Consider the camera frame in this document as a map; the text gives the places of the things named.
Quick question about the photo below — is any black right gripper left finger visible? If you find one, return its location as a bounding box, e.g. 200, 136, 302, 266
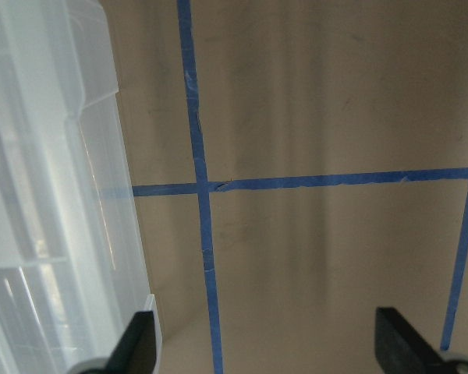
104, 311, 158, 374

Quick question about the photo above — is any clear plastic box lid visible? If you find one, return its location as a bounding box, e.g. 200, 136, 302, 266
0, 1, 162, 373

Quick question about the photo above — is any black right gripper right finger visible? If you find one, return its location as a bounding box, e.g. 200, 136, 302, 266
374, 307, 443, 374

